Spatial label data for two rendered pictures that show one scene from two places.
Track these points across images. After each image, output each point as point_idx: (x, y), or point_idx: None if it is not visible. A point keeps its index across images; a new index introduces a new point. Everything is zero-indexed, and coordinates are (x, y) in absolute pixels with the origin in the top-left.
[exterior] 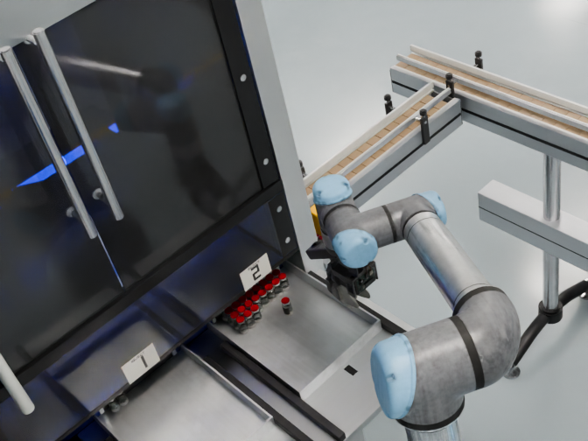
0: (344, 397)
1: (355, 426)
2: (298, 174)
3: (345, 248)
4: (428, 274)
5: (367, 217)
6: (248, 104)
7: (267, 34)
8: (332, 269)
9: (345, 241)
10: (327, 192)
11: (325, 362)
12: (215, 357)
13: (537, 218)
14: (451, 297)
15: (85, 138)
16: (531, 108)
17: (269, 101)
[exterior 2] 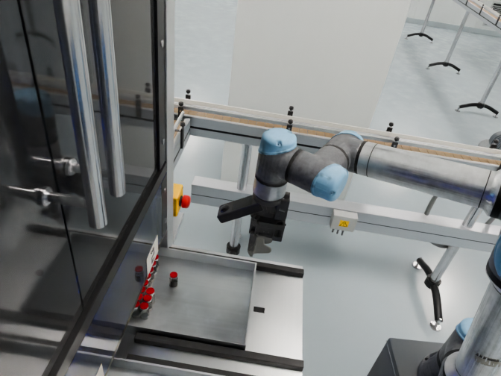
0: (272, 333)
1: (300, 351)
2: (172, 157)
3: (337, 181)
4: (416, 183)
5: (330, 154)
6: (161, 76)
7: (174, 3)
8: (259, 222)
9: (334, 175)
10: (285, 139)
11: (236, 312)
12: (133, 352)
13: (235, 190)
14: (478, 187)
15: (111, 44)
16: (241, 117)
17: (169, 77)
